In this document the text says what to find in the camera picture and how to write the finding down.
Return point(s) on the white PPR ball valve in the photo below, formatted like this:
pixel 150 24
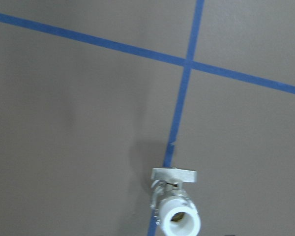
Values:
pixel 174 211

